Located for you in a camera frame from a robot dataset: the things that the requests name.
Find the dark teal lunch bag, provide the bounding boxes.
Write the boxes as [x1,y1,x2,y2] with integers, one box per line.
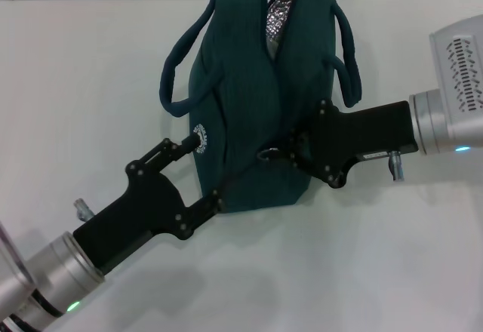
[158,0,363,216]

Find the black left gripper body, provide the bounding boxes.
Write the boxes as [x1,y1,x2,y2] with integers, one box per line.
[72,160,190,275]

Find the left wrist metal connector plug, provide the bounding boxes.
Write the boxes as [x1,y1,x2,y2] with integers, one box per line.
[73,197,93,223]

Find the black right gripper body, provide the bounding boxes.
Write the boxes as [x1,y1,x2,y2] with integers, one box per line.
[306,99,419,189]

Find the metal zipper pull ring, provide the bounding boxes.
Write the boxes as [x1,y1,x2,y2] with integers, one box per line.
[257,146,281,162]

